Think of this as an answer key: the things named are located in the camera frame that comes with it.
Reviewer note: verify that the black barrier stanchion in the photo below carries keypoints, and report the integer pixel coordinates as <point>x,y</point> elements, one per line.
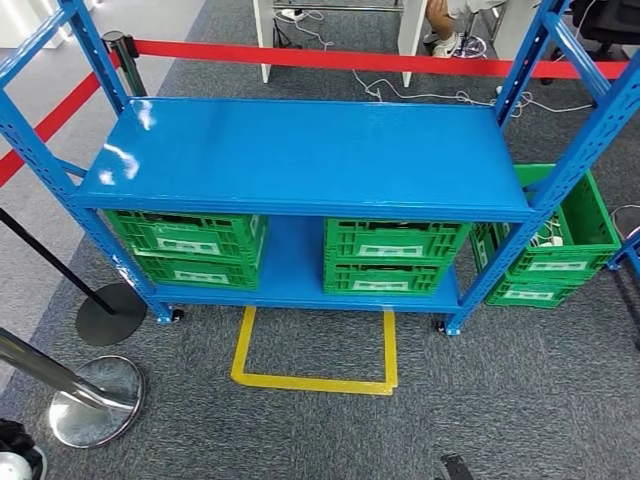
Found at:
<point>132,73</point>
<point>111,318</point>

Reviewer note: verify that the small black floor item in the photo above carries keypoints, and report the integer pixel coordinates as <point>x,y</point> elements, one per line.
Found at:
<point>280,40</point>

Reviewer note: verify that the black stool chrome base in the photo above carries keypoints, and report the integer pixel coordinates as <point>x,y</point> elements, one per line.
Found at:
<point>472,48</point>

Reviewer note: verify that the white desk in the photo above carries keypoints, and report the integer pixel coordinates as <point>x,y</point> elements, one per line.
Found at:
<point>263,40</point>
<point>505,23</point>

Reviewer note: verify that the white power strip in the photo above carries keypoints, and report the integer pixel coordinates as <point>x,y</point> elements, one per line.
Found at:
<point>293,12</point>

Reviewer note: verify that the black office chair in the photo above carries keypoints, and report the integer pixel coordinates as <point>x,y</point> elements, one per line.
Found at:
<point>610,20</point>

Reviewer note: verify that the yellow floor tape square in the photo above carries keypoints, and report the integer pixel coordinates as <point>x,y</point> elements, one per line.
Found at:
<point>310,383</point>

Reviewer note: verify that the person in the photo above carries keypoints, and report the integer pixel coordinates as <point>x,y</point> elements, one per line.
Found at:
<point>442,23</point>

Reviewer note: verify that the chrome barrier stanchion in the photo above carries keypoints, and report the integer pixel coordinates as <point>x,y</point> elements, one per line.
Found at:
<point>95,404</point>

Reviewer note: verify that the blue metal shelf rack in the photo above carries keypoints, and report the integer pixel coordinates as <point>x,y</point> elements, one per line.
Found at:
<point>300,152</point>

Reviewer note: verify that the red barrier belt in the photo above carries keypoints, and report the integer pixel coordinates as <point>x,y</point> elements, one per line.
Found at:
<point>324,58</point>
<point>50,122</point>

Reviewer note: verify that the green plastic crate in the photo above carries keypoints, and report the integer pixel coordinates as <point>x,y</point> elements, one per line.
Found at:
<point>530,295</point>
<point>385,283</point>
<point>390,242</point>
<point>200,277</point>
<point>595,218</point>
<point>190,235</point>

